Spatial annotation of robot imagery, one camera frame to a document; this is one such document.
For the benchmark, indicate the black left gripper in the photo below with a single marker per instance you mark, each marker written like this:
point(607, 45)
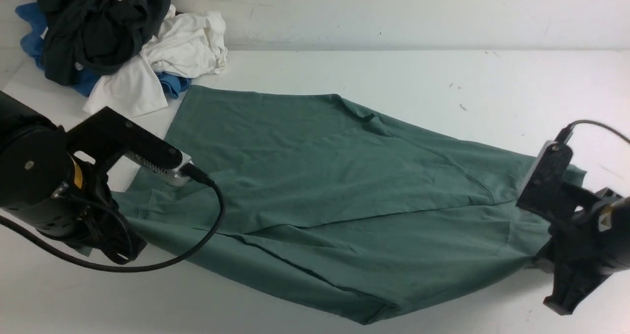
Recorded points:
point(100, 225)

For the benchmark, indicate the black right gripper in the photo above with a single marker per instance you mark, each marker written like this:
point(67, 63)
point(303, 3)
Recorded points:
point(583, 260)

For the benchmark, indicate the green long sleeve shirt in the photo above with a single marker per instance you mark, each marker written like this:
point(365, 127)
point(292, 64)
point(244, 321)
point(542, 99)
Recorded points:
point(346, 210)

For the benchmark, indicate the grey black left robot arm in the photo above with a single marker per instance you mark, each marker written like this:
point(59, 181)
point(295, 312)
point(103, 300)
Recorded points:
point(35, 168)

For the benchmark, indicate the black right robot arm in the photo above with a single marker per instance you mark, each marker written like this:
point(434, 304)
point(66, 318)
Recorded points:
point(583, 258)

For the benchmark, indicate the white crumpled shirt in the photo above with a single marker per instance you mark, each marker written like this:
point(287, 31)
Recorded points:
point(187, 46)

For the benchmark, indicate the blue crumpled garment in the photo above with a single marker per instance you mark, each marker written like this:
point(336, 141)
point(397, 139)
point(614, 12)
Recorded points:
point(32, 44)

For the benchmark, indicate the black crumpled garment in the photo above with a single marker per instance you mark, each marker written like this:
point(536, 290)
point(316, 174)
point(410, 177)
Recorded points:
point(99, 35)

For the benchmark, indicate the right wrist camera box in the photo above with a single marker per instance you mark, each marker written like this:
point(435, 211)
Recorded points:
point(544, 179)

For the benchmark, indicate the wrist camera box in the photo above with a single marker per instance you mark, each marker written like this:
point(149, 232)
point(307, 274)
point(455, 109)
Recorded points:
point(544, 179)
point(107, 136)

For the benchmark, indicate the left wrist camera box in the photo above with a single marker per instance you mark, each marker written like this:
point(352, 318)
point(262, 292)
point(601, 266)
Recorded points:
point(107, 136)

